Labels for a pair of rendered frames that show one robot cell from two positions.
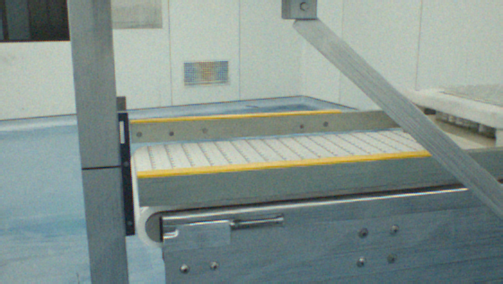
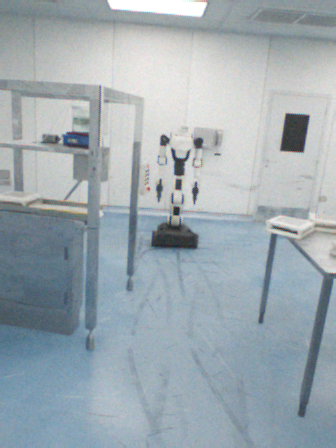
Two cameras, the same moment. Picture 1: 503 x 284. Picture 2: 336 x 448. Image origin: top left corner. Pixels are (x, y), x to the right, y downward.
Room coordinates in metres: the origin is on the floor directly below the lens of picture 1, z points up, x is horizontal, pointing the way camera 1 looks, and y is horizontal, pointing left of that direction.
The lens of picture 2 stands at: (2.67, 1.59, 1.55)
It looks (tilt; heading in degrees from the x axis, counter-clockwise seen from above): 15 degrees down; 204
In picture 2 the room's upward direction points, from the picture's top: 4 degrees clockwise
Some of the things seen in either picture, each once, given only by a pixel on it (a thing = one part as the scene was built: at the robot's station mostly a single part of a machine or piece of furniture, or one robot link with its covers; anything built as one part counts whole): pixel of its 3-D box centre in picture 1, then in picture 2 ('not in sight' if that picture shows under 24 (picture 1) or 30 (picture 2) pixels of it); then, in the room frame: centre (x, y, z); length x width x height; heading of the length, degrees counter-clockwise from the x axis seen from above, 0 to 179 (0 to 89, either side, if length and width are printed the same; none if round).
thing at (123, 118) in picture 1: (127, 175); not in sight; (0.75, 0.19, 0.85); 0.02 x 0.01 x 0.20; 104
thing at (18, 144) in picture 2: not in sight; (54, 147); (0.70, -0.13, 1.32); 0.62 x 0.38 x 0.04; 104
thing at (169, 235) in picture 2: not in sight; (174, 227); (-1.77, -0.28, 0.19); 0.64 x 0.52 x 0.33; 26
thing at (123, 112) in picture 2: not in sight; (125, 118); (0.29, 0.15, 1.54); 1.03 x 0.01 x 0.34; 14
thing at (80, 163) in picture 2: not in sight; (91, 165); (0.52, 0.03, 1.21); 0.22 x 0.11 x 0.20; 104
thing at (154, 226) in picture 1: (153, 188); not in sight; (0.62, 0.13, 0.87); 0.27 x 0.03 x 0.03; 14
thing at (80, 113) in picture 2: not in sight; (83, 117); (0.61, 0.03, 1.52); 0.15 x 0.15 x 0.19
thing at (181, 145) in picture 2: not in sight; (180, 147); (-1.79, -0.29, 1.23); 0.34 x 0.30 x 0.36; 116
